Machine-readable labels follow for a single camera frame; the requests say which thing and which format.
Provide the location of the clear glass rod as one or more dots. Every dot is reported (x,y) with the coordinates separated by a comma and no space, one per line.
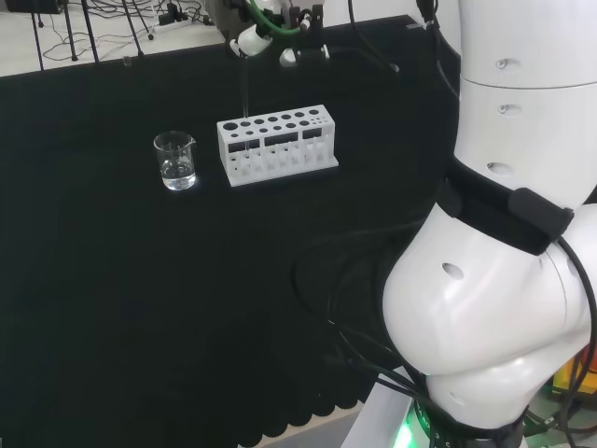
(244,88)

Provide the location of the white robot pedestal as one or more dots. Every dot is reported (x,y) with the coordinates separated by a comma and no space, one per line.
(373,420)

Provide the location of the black tripod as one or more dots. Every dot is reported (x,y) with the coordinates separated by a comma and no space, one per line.
(135,32)
(71,32)

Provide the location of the black power adapter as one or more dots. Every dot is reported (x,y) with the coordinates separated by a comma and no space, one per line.
(173,10)

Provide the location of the white power strip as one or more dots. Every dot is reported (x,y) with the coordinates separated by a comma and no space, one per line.
(163,26)

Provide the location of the grey box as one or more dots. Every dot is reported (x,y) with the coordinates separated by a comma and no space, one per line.
(219,18)

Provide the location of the black bench cloth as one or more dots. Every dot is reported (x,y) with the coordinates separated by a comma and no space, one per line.
(140,280)

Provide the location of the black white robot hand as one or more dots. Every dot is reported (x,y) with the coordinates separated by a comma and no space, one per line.
(254,42)

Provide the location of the black computer tower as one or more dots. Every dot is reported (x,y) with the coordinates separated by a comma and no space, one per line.
(32,5)

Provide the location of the clear glass beaker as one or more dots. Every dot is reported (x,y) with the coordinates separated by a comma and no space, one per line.
(176,163)

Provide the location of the yellow stop button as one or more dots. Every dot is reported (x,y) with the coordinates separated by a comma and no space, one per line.
(566,373)

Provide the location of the white test tube rack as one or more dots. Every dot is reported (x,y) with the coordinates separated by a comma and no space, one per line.
(275,158)

